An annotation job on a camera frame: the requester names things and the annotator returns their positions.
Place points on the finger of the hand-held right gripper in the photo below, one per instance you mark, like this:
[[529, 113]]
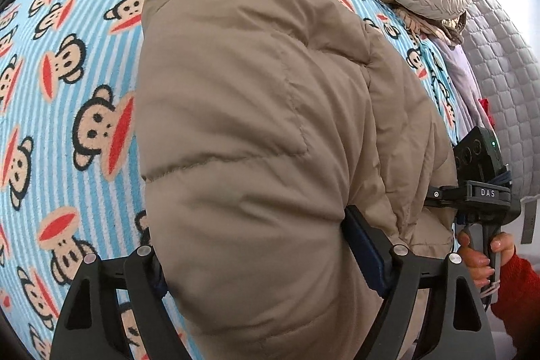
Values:
[[445, 194]]

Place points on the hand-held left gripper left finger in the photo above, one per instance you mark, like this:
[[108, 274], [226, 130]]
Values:
[[143, 280]]

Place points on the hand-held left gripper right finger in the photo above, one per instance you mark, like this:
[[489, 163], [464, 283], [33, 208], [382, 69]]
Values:
[[367, 258]]

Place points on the beige puffer jacket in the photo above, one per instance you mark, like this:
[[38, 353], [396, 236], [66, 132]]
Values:
[[253, 111]]

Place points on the person's right hand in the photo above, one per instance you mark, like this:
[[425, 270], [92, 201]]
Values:
[[479, 263]]

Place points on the small red item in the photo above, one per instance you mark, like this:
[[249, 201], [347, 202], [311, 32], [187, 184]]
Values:
[[486, 111]]

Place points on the grey quilted bedspread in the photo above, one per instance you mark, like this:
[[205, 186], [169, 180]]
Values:
[[506, 81]]

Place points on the blue monkey print blanket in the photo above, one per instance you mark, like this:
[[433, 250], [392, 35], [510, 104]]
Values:
[[63, 132]]

